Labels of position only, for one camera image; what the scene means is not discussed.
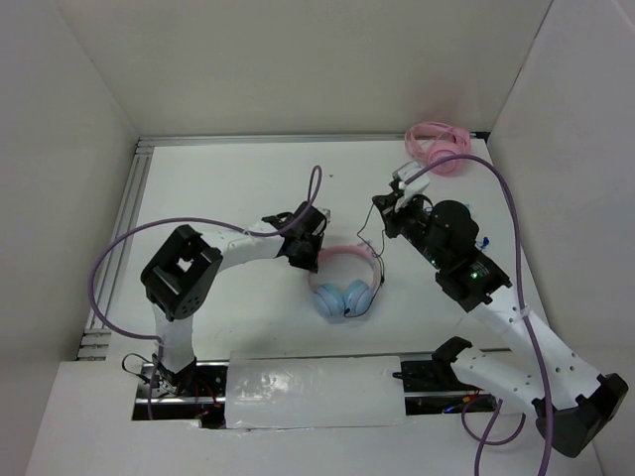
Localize pink round headphones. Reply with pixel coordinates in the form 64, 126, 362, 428
404, 122, 472, 166

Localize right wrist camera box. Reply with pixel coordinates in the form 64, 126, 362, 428
390, 161, 431, 200

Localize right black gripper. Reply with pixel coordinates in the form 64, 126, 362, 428
372, 189, 447, 268

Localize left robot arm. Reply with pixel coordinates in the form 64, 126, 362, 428
141, 202, 330, 396

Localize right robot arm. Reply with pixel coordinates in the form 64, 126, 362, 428
372, 192, 628, 458

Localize aluminium frame rail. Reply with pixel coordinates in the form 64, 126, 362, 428
76, 131, 490, 361

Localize pink blue cat-ear headphones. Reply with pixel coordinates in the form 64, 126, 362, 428
308, 243, 385, 321

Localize shiny foil sheet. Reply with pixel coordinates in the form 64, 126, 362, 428
224, 356, 407, 429

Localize black headphone cable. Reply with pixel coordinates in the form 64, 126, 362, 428
341, 202, 391, 318

